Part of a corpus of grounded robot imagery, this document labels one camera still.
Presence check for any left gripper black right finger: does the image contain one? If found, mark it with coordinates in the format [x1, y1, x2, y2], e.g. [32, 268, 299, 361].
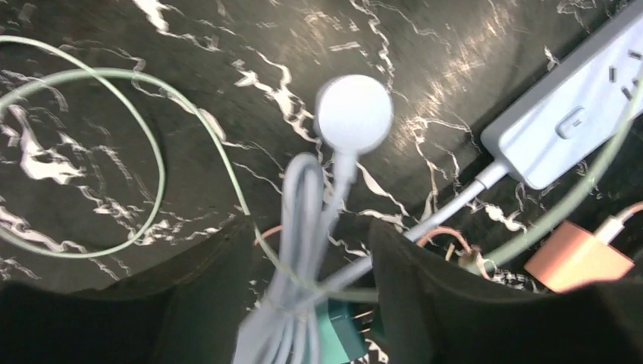
[369, 221, 642, 363]

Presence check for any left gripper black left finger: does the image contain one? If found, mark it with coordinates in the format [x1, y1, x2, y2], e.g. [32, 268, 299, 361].
[1, 216, 255, 363]

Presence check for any teal plug adapter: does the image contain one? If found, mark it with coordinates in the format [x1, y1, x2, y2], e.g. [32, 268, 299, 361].
[316, 300, 368, 364]

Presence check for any small pink usb charger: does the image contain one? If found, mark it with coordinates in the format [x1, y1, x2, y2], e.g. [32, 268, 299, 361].
[525, 216, 635, 293]

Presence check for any light blue power strip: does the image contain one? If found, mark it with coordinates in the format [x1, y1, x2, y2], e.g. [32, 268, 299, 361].
[481, 1, 642, 190]

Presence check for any light blue cable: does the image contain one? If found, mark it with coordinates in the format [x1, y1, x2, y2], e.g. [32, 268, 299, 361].
[231, 74, 508, 364]

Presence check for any thin pink usb cable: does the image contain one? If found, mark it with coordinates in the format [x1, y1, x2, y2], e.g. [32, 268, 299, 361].
[253, 200, 643, 262]

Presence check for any thin white usb cable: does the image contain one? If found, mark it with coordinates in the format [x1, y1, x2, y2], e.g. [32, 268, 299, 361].
[0, 35, 643, 304]

